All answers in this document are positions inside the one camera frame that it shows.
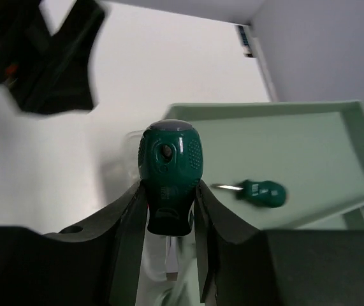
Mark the right blue table label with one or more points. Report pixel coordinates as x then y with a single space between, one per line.
244 41

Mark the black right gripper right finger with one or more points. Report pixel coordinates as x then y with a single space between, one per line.
239 264

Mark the green transparent plastic toolbox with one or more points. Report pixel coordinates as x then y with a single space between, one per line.
315 150

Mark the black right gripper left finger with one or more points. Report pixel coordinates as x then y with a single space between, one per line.
93 262

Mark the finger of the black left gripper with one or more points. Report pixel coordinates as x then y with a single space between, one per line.
59 81

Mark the green stubby screwdriver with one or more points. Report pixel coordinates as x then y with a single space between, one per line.
170 163
265 194

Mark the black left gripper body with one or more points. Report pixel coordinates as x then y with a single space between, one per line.
24 40

